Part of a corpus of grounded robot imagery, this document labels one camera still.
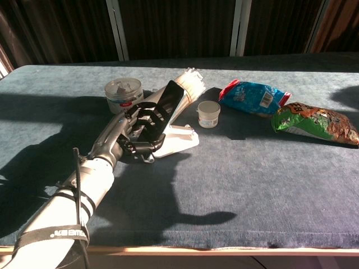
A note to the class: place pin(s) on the left robot hand grey black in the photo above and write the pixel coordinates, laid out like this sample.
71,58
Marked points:
112,137

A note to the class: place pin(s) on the black smartphone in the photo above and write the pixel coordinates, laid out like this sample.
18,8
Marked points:
172,95

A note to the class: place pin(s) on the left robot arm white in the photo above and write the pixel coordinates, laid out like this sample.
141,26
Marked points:
56,213

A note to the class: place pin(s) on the white folding phone stand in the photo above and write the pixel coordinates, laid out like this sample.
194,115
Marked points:
182,140

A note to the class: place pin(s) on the clear jar of clips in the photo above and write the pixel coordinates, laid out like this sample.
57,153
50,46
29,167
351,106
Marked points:
120,92

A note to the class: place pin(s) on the bundle of white straws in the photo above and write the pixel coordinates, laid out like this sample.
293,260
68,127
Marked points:
192,81

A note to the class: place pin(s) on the small white lidded jar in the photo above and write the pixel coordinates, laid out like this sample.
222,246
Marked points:
209,115

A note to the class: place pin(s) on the blue snack bag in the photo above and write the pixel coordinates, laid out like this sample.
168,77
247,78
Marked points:
249,96

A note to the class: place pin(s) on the blue grey table cloth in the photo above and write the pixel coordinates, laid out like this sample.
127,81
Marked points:
252,182

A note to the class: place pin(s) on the green orange snack bag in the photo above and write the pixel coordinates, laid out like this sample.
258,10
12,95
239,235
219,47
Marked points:
314,123

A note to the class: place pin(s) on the reddish brown curtain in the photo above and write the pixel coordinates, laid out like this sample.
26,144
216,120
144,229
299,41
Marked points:
339,25

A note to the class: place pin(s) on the white partition frame post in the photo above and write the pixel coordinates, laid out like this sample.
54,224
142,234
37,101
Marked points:
240,28
117,28
2,71
317,28

